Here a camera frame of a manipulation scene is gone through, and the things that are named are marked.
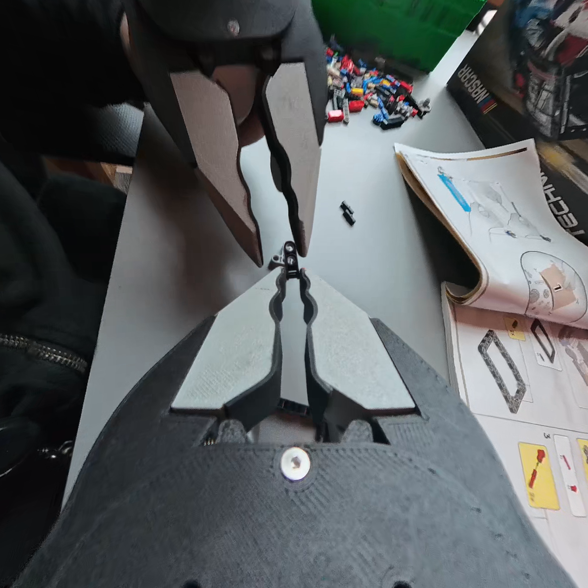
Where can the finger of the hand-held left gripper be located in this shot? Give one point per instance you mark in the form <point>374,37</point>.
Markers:
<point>211,138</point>
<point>294,128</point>

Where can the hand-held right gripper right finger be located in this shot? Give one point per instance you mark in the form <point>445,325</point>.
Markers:
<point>358,363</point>

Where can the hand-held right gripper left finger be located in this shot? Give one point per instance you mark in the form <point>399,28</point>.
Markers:
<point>234,363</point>

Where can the pile of mixed lego pieces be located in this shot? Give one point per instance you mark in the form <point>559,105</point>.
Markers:
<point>367,87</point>

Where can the black lego pin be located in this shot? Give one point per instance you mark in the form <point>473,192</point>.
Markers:
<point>351,219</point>
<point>345,206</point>

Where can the black lego connector block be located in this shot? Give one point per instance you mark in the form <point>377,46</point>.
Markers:
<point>291,255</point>

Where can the person's left forearm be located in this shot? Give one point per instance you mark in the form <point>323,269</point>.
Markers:
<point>55,69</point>

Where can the red lego panel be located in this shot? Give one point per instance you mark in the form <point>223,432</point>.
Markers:
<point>336,115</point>

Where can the lego instruction booklet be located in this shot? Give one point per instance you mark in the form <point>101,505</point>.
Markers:
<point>496,432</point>

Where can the black lego set box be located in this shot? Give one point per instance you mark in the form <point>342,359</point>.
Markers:
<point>505,92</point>

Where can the person's left hand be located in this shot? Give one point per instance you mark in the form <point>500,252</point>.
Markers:
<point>248,115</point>

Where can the grey mesh office chair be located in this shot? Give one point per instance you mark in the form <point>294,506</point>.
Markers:
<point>124,124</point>

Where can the green plastic bin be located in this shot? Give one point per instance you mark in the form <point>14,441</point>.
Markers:
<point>390,32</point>

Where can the person's black zipped jacket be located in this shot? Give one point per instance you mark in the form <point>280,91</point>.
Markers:
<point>36,298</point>

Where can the black rectangular lego frame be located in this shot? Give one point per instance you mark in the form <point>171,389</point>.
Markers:
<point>291,406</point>

